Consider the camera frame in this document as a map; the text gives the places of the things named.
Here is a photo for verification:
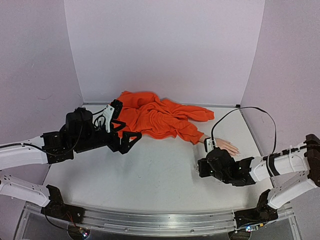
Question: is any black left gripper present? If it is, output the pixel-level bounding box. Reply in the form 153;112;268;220
74;121;143;155

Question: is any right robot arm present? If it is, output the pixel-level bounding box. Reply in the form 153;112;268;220
197;134;320;229

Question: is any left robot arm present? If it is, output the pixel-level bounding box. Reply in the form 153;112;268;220
0;101;142;219

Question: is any mannequin hand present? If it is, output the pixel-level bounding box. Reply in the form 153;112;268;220
214;138;240;156

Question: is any orange sweatshirt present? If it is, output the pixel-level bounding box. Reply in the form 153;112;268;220
117;91;215;145

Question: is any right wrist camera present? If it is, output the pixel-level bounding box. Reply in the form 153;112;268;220
203;137;216;153

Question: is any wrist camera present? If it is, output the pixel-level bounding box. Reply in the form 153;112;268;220
203;137;216;153
102;99;123;133

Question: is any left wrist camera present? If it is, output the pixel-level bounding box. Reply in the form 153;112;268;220
102;99;123;133

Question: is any black right camera cable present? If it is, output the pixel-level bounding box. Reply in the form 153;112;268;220
210;106;278;156

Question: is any black camera cable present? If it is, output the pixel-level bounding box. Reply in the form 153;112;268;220
91;107;108;130
210;106;278;156

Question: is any black left camera cable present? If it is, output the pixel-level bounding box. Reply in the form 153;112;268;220
91;107;108;130

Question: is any aluminium front rail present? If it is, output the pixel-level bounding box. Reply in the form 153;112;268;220
14;202;302;240

